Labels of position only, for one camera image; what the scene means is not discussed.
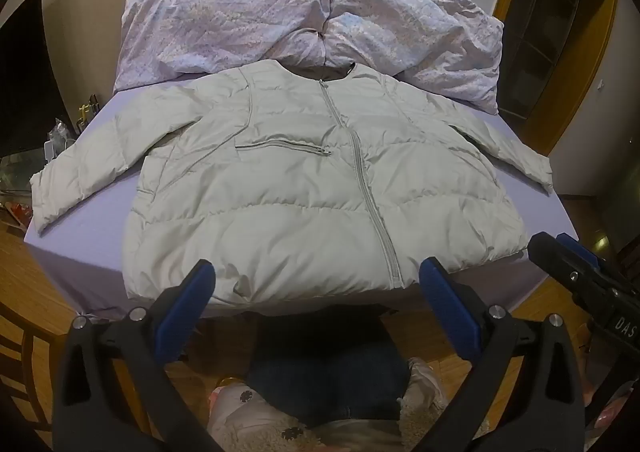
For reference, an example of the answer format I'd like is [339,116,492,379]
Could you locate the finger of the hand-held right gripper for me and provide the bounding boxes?
[556,232,601,277]
[529,231,602,304]

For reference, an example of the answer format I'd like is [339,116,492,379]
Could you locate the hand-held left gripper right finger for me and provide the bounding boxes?
[419,257,586,452]

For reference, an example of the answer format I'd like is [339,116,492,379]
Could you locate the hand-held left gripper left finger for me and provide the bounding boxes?
[55,259,221,452]

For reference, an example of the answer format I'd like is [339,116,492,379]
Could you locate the pale grey puffer jacket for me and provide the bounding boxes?
[30,60,556,318]

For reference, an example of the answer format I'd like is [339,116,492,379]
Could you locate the bed with lavender sheet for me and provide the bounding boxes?
[24,67,581,328]

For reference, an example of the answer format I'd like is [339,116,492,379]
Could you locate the person's legs in jeans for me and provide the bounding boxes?
[205,357,451,452]
[247,305,413,430]

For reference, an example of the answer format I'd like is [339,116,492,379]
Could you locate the wooden chair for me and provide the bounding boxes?
[0,299,58,435]

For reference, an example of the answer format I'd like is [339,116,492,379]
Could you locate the cluttered side table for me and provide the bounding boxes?
[0,92,103,233]

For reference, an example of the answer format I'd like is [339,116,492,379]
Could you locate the dark glass door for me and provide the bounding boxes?
[502,0,617,125]

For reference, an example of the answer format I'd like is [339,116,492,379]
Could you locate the black television screen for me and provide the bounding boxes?
[0,0,62,159]

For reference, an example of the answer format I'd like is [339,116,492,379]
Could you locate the lilac patterned quilt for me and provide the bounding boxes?
[114,0,505,115]

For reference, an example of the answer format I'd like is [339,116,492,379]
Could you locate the wooden door frame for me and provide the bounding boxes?
[407,0,621,158]

